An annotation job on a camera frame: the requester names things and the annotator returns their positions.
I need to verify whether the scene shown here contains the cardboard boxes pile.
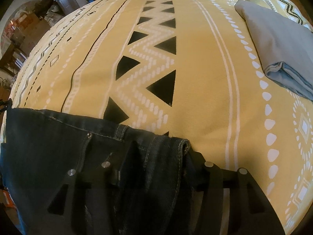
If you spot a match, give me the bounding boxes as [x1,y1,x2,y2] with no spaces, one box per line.
[1,3,50,56]

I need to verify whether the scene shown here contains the wooden chair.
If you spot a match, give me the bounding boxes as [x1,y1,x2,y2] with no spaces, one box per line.
[1,43,27,76]

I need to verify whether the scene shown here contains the folded grey blue pants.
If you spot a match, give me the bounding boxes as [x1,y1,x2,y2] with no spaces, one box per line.
[235,0,312,101]

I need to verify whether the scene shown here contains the yellow patterned bedspread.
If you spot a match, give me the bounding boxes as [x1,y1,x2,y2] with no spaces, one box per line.
[10,0,312,234]

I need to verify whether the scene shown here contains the dark blue denim pants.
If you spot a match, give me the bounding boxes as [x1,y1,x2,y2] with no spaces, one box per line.
[1,100,192,234]

